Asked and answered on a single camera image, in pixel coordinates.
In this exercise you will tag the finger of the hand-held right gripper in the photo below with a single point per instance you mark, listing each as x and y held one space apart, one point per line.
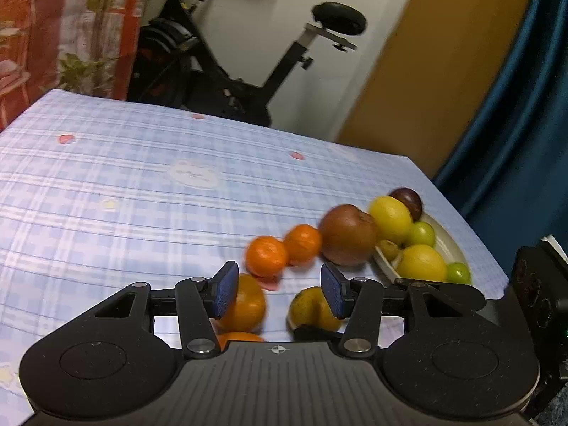
457 293
317 335

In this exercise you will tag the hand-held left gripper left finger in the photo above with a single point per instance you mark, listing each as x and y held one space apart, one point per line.
225 290

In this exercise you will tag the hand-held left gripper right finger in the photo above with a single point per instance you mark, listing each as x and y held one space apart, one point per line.
333 290

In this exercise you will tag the yellow-orange mandarin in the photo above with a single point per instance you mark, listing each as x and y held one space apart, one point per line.
310 308

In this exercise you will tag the beige round plate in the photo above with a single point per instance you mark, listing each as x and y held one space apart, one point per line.
386 267

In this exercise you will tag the yellow lemon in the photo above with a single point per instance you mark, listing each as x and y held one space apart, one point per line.
390 219
421 264

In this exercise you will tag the small green fruit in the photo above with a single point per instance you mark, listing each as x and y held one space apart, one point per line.
421 233
459 273

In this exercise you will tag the orange mandarin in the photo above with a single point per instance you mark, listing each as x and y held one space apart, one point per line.
304 244
237 338
246 304
266 257

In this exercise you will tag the red apple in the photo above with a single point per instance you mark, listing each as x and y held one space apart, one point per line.
348 235

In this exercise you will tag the small yellow-green fruit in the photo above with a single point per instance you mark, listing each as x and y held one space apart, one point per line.
388 249

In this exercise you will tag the dark purple mangosteen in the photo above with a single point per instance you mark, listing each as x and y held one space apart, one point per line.
410 202

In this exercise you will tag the blue plaid tablecloth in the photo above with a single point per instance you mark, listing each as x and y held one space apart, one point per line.
133 208

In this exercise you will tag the dark blue curtain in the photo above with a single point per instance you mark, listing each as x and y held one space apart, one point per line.
523 142

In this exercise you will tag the black exercise bike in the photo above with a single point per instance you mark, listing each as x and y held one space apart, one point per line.
213 75

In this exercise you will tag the wooden door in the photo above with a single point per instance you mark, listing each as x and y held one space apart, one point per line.
421 75

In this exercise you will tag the red floral curtain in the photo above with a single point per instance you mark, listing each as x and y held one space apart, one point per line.
53 31

